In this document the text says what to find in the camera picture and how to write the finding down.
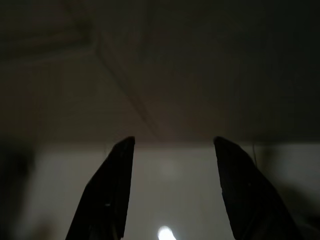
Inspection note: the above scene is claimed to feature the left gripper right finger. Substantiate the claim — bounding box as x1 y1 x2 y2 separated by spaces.
213 136 305 240

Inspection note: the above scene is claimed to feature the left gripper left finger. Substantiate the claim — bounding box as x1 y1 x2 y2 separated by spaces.
65 136 136 240

